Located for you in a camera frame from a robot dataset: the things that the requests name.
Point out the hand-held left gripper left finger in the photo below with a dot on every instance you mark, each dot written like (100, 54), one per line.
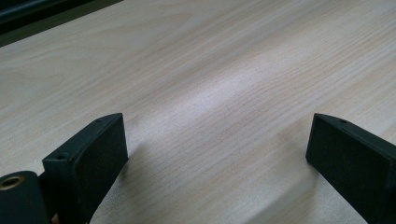
(90, 161)

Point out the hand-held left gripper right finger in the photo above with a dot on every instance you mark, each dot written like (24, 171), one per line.
(355, 165)

